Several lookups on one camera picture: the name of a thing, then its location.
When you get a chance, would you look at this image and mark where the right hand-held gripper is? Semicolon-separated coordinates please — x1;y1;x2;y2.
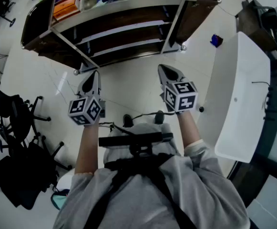
157;64;198;114

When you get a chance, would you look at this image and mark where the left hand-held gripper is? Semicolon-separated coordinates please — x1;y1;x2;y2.
68;70;105;126

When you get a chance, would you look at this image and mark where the metal serving cart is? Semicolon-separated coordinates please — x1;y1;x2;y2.
21;0;222;76

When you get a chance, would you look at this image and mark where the orange box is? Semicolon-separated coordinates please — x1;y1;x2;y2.
53;0;81;21

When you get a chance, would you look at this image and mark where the person's right forearm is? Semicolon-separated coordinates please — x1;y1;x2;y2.
176;110;205;150

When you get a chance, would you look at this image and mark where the person's left forearm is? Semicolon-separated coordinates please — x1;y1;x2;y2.
74;122;101;175

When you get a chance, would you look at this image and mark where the person's right black shoe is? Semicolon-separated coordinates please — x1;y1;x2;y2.
154;110;165;124

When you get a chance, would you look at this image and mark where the person's black shoe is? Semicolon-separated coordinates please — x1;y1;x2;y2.
123;114;133;128
154;110;165;124

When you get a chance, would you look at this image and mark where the person's left black shoe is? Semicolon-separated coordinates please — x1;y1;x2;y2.
123;114;133;128

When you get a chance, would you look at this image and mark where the blue object on floor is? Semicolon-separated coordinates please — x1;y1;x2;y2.
209;34;224;48

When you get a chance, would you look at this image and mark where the black chest-mounted device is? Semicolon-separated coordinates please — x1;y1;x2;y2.
98;132;174;156

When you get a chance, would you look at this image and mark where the white table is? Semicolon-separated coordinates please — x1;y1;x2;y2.
196;31;272;164

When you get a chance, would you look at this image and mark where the black office chair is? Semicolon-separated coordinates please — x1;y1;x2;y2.
0;82;52;139
0;0;17;28
0;135;73;171

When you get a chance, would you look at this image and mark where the dark wooden cabinet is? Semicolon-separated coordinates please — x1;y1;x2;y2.
238;0;277;52

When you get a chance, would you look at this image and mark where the black bathtub faucet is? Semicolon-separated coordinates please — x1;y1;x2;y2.
252;81;277;121

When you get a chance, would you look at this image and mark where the black chest harness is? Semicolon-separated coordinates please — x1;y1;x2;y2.
83;151;198;229

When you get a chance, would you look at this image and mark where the black bag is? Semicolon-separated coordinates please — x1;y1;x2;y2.
0;142;58;211

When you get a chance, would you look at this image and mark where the person's grey sweatshirt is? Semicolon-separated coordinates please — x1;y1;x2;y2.
52;123;251;229

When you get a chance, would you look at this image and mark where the teal bag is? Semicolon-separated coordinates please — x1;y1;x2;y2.
51;188;70;211

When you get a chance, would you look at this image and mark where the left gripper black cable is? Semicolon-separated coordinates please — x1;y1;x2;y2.
99;122;135;136

